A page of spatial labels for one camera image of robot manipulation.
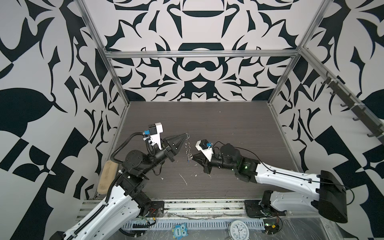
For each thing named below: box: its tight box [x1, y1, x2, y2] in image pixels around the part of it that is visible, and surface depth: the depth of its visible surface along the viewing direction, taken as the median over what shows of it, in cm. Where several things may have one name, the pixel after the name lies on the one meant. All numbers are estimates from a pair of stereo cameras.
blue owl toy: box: [172, 223, 189, 240], surface depth 69 cm
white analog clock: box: [228, 220, 250, 240], surface depth 67 cm
